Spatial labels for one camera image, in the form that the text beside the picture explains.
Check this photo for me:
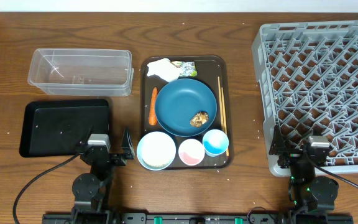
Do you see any dark brown serving tray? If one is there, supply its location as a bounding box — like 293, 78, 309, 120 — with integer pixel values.
137, 55, 234, 171

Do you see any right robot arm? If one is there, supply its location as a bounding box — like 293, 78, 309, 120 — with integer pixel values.
268, 125, 339, 223

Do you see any white tissue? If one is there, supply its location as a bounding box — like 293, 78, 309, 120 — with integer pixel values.
147, 58, 181, 82

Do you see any black plastic bin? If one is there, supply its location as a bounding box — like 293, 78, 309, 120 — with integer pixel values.
19, 99, 110, 157

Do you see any light blue cup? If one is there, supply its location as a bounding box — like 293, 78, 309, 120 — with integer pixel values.
202, 129, 229, 157

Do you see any green foil snack wrapper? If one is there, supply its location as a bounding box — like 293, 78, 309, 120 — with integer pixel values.
172, 61, 198, 77

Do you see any grey dishwasher rack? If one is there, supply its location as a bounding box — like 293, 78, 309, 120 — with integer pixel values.
252, 20, 358, 174

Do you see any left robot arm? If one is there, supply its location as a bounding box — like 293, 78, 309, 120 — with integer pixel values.
72, 128, 134, 223

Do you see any orange carrot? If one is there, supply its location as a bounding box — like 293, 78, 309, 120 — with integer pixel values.
149, 87, 158, 126

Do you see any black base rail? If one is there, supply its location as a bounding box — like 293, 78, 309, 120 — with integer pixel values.
42, 211, 354, 224

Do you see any clear plastic bin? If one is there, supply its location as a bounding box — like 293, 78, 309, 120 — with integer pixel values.
27, 49, 134, 96

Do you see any brown food scrap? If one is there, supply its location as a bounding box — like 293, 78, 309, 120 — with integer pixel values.
190, 111, 209, 128

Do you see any pink cup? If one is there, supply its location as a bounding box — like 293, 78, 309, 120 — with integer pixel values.
178, 139, 205, 166

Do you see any light blue rice bowl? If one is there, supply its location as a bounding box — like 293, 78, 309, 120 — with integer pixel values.
137, 131, 177, 171

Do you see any blue plate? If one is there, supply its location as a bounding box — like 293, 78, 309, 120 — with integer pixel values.
155, 78, 218, 137

